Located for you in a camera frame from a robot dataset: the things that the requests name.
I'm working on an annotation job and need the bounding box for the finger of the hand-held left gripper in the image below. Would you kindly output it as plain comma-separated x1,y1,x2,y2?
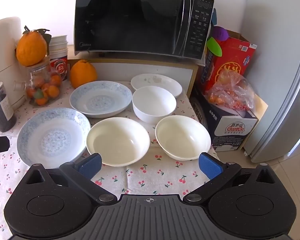
0,136,10,163

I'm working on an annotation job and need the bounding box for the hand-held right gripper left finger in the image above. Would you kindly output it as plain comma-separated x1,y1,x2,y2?
22,153,117,203

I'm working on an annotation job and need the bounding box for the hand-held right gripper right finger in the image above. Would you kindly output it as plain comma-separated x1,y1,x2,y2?
184,152,276,203

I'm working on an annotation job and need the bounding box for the cream bowl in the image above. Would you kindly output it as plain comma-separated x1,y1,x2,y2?
155,115,211,161
86,117,150,166

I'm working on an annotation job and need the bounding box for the blue patterned plate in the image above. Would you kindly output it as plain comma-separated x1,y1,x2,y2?
70,81,133,118
17,108,91,167

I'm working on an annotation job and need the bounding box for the white bowl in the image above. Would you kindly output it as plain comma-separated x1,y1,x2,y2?
132,86,177,123

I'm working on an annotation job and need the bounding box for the white flower print plate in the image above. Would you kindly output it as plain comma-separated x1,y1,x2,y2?
130,73,182,98

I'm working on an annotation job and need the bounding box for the clear jar of dark grains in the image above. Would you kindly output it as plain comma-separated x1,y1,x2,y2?
0,81,17,132

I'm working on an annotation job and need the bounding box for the black and white cardboard box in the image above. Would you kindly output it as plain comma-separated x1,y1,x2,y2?
191,85,268,152

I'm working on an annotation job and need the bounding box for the cherry print tablecloth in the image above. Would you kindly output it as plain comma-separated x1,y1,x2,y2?
0,80,222,233

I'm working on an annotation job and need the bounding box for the glass jar of small oranges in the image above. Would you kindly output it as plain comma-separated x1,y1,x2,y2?
14,56,63,107

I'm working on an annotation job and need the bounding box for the plastic bag of oranges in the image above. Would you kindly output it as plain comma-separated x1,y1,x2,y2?
206,70,255,112

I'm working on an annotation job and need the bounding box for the white air fryer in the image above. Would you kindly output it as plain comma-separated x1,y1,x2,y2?
0,17,27,110

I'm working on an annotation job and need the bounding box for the orange citrus fruit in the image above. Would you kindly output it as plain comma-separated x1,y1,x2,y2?
70,59,97,88

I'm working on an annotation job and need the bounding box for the large orange citrus with leaves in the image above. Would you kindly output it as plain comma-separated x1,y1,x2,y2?
16,26,52,67

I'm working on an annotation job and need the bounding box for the stack of paper cups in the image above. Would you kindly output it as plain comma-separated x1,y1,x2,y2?
49,35,68,82

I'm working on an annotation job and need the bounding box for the red cardboard box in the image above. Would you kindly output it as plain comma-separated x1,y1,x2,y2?
202,36,257,90

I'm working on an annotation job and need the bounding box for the silver refrigerator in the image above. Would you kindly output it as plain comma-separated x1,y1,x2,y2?
245,0,300,163

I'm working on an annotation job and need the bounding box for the green plastic scoop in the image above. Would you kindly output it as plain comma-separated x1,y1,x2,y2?
206,37,223,57

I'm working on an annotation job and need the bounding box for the purple ball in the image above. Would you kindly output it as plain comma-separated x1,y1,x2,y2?
212,26,228,42

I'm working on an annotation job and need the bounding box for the black microwave oven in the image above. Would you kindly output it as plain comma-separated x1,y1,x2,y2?
74,0,215,61

